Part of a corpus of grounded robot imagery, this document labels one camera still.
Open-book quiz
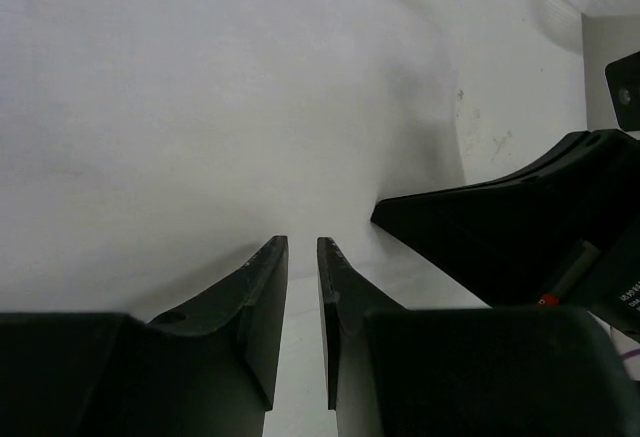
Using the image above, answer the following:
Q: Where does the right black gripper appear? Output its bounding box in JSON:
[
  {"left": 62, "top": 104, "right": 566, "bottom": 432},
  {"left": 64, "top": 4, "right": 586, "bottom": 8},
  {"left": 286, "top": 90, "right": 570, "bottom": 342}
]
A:
[{"left": 371, "top": 130, "right": 639, "bottom": 341}]

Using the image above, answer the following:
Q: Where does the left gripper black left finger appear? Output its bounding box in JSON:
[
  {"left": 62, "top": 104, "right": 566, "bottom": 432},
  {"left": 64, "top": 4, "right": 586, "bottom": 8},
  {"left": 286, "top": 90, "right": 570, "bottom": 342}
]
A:
[{"left": 1, "top": 236, "right": 288, "bottom": 436}]

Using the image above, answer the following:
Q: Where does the white tank top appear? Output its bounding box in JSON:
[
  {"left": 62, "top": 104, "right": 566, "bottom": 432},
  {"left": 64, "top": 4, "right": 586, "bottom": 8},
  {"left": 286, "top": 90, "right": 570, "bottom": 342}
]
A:
[{"left": 1, "top": 0, "right": 464, "bottom": 317}]

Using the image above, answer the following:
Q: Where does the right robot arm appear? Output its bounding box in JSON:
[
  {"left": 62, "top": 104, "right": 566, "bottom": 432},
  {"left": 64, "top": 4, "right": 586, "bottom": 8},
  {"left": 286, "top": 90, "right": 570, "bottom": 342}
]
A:
[{"left": 371, "top": 54, "right": 639, "bottom": 339}]

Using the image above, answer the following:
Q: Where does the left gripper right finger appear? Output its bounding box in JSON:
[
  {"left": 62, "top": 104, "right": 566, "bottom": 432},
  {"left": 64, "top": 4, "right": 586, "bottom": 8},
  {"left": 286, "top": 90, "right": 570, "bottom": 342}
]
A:
[{"left": 317, "top": 237, "right": 639, "bottom": 436}]

